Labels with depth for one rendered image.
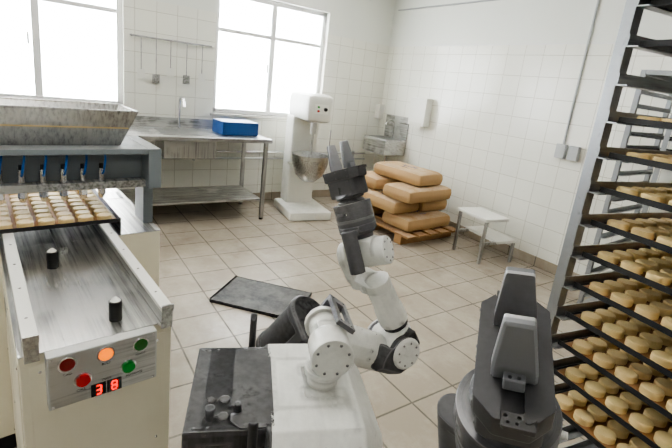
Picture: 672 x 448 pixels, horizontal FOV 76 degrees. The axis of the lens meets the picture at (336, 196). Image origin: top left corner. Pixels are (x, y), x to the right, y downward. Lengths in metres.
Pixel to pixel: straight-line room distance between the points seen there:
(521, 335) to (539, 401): 0.06
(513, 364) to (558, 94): 4.31
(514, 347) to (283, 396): 0.48
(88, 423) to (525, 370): 1.19
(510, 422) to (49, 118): 1.67
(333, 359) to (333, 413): 0.08
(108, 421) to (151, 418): 0.12
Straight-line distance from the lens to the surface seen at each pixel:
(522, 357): 0.34
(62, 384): 1.26
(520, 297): 0.37
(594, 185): 1.31
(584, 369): 1.52
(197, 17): 5.07
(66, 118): 1.80
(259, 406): 0.73
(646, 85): 1.38
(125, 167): 1.92
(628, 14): 1.32
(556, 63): 4.67
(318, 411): 0.73
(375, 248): 0.96
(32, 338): 1.17
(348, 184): 0.95
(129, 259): 1.52
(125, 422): 1.42
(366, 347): 1.05
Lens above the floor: 1.50
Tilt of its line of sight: 14 degrees down
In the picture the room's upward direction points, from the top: 7 degrees clockwise
